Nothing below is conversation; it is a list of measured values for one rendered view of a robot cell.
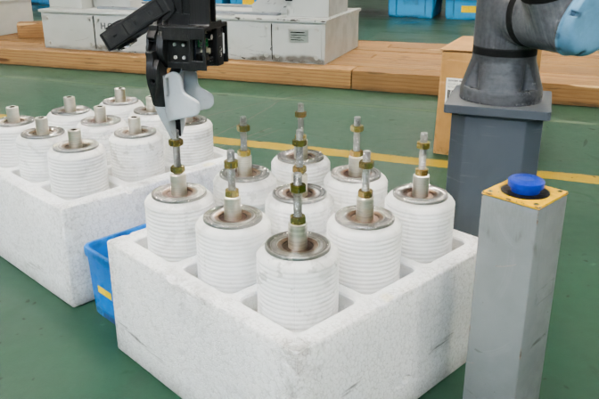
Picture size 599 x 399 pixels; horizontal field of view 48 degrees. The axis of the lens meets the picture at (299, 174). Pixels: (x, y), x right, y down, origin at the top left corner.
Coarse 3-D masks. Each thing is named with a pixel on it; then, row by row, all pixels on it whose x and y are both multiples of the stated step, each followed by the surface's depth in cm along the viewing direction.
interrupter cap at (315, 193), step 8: (288, 184) 96; (312, 184) 96; (272, 192) 93; (280, 192) 93; (288, 192) 94; (312, 192) 93; (320, 192) 93; (280, 200) 90; (288, 200) 90; (304, 200) 90; (312, 200) 90; (320, 200) 91
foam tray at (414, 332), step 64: (128, 256) 92; (192, 256) 91; (448, 256) 91; (128, 320) 96; (192, 320) 83; (256, 320) 76; (384, 320) 80; (448, 320) 91; (192, 384) 87; (256, 384) 76; (320, 384) 74; (384, 384) 83
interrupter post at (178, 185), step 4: (184, 172) 93; (172, 176) 92; (176, 176) 91; (180, 176) 91; (184, 176) 92; (172, 180) 92; (176, 180) 91; (180, 180) 92; (184, 180) 92; (172, 184) 92; (176, 184) 92; (180, 184) 92; (184, 184) 92; (172, 188) 92; (176, 188) 92; (180, 188) 92; (184, 188) 92; (172, 192) 92; (176, 192) 92; (180, 192) 92; (184, 192) 92; (176, 196) 92; (180, 196) 92
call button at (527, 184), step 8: (512, 176) 76; (520, 176) 76; (528, 176) 76; (536, 176) 76; (512, 184) 75; (520, 184) 74; (528, 184) 74; (536, 184) 74; (544, 184) 75; (520, 192) 75; (528, 192) 75; (536, 192) 75
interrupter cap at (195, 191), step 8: (168, 184) 96; (192, 184) 96; (200, 184) 96; (152, 192) 93; (160, 192) 93; (168, 192) 94; (192, 192) 94; (200, 192) 93; (160, 200) 90; (168, 200) 90; (176, 200) 90; (184, 200) 90; (192, 200) 90
